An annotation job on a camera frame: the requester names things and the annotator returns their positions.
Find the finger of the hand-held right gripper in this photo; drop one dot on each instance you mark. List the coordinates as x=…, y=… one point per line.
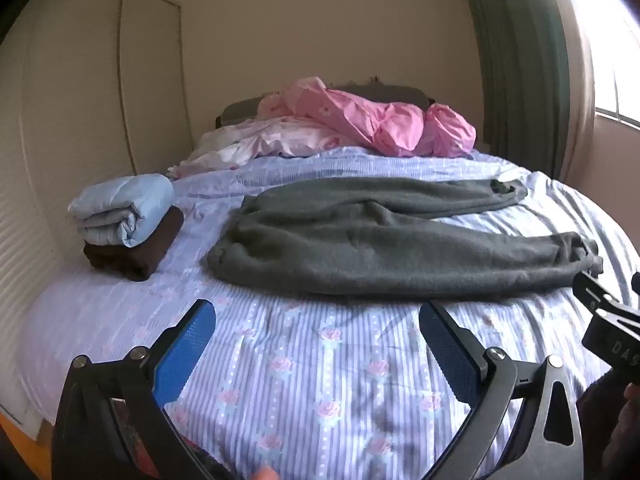
x=595, y=290
x=636, y=287

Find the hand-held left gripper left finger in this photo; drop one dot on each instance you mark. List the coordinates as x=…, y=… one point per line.
x=185, y=355

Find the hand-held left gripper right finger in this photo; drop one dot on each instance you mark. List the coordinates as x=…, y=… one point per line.
x=450, y=355

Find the grey pants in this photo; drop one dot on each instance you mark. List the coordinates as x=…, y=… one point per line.
x=375, y=250

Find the person's right forearm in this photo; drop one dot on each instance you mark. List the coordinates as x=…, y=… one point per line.
x=595, y=420

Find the person's right hand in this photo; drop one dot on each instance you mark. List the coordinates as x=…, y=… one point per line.
x=632, y=425

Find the brown folded cloth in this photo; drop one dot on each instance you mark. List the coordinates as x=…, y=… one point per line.
x=145, y=255

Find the striped floral bed sheet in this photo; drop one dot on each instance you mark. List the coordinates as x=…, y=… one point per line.
x=325, y=360

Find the light blue folded cloth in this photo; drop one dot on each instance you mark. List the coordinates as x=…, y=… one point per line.
x=120, y=205

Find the light pink floral pillow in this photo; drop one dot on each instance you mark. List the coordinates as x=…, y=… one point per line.
x=260, y=140

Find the window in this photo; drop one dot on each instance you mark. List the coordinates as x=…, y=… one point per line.
x=615, y=60

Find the white louvered closet door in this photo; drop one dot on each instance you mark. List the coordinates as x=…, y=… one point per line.
x=60, y=160
x=155, y=85

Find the green curtain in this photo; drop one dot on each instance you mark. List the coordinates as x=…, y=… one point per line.
x=520, y=60

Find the grey headboard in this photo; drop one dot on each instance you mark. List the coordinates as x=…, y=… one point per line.
x=240, y=110

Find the pink quilt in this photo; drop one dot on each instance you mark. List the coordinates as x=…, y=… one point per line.
x=360, y=115

